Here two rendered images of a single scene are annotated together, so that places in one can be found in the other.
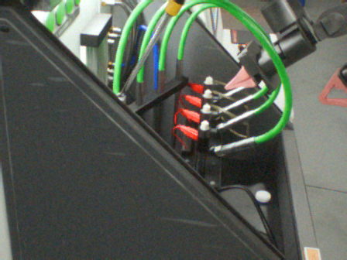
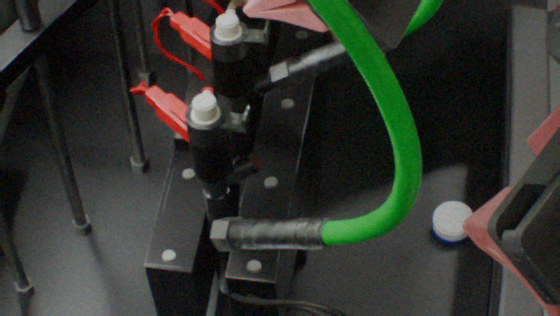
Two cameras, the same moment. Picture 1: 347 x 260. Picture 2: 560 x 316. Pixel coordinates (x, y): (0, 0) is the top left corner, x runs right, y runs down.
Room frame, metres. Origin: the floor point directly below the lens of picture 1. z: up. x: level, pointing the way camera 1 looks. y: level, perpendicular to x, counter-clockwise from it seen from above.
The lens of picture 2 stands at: (0.45, -0.20, 1.72)
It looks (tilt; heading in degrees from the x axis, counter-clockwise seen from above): 51 degrees down; 9
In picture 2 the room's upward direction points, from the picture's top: 4 degrees counter-clockwise
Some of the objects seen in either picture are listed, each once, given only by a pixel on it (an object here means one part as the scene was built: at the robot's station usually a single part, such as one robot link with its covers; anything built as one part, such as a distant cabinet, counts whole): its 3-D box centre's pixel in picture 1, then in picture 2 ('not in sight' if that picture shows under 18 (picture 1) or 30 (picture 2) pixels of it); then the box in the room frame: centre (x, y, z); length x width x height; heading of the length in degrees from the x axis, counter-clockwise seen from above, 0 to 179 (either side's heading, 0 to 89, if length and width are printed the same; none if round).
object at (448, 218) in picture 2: (262, 196); (453, 221); (1.11, -0.26, 0.84); 0.04 x 0.04 x 0.01
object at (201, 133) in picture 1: (204, 167); (232, 209); (0.99, -0.08, 1.00); 0.05 x 0.03 x 0.21; 86
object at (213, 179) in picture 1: (199, 169); (253, 160); (1.11, -0.08, 0.91); 0.34 x 0.10 x 0.15; 176
